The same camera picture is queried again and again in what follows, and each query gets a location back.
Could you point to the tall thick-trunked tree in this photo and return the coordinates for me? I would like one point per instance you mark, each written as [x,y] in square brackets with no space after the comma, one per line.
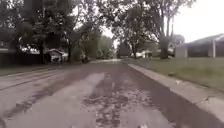
[164,46]

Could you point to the small pale house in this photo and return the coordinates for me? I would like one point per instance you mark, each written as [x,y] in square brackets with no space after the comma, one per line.
[55,56]

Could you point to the grey asphalt road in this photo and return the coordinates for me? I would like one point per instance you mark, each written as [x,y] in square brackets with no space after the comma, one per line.
[66,100]

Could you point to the robot's own part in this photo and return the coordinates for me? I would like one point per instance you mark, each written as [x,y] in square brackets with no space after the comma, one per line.
[143,126]

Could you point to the concrete kerb gutter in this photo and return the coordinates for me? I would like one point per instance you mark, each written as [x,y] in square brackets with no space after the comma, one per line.
[186,90]

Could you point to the row of trees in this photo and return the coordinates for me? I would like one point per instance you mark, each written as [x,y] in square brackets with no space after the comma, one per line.
[40,30]

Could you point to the grass lawn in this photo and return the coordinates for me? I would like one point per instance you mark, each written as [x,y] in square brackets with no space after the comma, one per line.
[193,71]

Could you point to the house with pale posts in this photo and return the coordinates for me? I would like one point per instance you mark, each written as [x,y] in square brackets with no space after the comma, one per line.
[203,46]

